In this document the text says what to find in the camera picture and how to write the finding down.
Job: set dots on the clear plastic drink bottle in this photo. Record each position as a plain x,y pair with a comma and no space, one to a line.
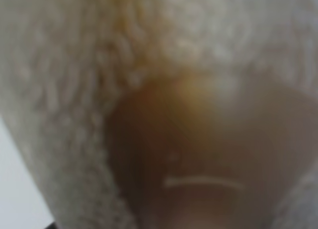
165,114

